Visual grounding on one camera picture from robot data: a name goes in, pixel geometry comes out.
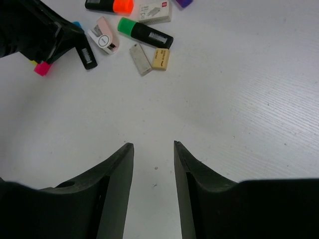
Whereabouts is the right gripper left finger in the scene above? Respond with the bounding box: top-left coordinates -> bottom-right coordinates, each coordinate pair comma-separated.
0,143 -> 134,239

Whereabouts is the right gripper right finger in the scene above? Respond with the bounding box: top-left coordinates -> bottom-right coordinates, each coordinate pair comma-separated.
174,141 -> 319,239

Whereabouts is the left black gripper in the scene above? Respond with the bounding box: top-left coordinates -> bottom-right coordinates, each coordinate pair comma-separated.
0,0 -> 85,64

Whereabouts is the yellow cap highlighter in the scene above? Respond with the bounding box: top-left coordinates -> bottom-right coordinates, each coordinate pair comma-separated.
30,60 -> 37,66

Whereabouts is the blue cap highlighter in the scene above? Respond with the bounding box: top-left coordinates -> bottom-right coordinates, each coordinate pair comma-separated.
75,33 -> 98,70

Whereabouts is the pink white stapler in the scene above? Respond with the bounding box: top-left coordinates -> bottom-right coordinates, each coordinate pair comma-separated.
88,16 -> 120,55

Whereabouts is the green cap highlighter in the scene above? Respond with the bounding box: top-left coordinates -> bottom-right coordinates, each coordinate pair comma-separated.
117,17 -> 174,49

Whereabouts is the orange cap highlighter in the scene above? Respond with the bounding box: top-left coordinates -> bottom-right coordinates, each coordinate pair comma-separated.
85,0 -> 134,14

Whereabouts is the white grey eraser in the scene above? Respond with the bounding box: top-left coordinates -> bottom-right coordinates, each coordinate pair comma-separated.
130,43 -> 153,76

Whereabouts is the white staples box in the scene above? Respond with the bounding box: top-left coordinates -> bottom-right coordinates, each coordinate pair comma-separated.
138,0 -> 172,25

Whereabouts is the yellow eraser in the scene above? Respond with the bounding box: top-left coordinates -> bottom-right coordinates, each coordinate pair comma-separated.
152,48 -> 170,71

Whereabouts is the purple cap highlighter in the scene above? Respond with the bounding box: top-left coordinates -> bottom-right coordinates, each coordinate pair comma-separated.
176,0 -> 193,8

